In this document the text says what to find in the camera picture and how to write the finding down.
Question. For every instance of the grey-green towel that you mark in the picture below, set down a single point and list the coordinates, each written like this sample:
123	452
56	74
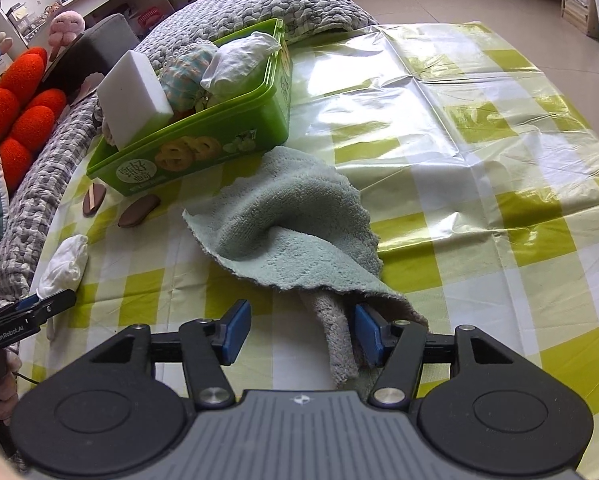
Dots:
289	220

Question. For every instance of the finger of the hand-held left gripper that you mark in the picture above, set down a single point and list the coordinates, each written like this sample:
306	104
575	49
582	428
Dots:
49	305

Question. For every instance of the brown oval flat piece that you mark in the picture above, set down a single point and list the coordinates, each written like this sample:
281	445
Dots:
94	200
139	210

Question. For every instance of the person's left hand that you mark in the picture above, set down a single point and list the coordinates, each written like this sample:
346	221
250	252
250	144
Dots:
6	370

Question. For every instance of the yellow-green checked plastic tablecloth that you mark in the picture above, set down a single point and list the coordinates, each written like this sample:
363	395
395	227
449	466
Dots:
479	160

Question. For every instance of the crumpled white paper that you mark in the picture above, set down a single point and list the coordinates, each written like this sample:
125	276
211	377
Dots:
91	84

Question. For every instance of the white sponge block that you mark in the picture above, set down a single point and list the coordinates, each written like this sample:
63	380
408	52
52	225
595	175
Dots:
129	100

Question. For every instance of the pink plastic basket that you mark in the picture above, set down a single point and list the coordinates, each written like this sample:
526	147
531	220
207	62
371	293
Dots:
149	17

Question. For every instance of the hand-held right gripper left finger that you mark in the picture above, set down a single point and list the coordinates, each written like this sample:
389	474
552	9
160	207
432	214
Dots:
237	330

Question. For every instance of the green plastic box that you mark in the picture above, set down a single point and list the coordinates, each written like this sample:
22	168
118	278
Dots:
204	130

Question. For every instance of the rabbit doll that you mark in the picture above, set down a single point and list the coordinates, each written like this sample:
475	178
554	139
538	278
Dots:
184	75

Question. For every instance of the orange carrot plush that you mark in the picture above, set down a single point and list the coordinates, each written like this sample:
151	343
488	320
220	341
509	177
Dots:
24	110

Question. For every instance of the pink plush toy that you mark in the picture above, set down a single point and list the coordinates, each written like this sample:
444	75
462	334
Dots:
65	27

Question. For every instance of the grey checked quilted sofa cover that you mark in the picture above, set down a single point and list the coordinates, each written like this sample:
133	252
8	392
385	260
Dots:
44	180

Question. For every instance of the white glove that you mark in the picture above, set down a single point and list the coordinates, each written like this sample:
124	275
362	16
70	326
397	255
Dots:
239	60
61	262

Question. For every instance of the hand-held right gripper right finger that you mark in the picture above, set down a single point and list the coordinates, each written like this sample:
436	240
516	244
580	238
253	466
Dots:
367	332

